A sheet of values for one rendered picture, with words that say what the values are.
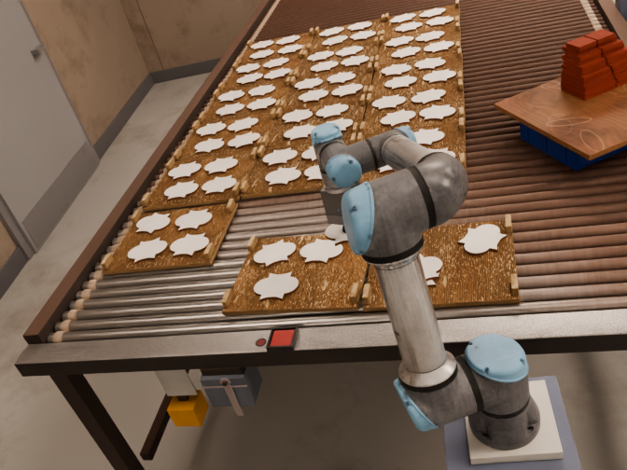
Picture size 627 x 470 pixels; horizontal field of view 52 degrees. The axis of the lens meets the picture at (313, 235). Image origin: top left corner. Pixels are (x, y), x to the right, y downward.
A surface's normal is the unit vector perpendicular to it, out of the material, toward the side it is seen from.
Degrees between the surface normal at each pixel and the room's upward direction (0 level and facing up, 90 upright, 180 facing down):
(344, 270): 0
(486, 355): 7
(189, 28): 90
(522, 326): 0
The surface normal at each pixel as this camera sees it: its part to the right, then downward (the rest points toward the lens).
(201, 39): -0.09, 0.59
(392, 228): 0.18, 0.36
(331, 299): -0.24, -0.79
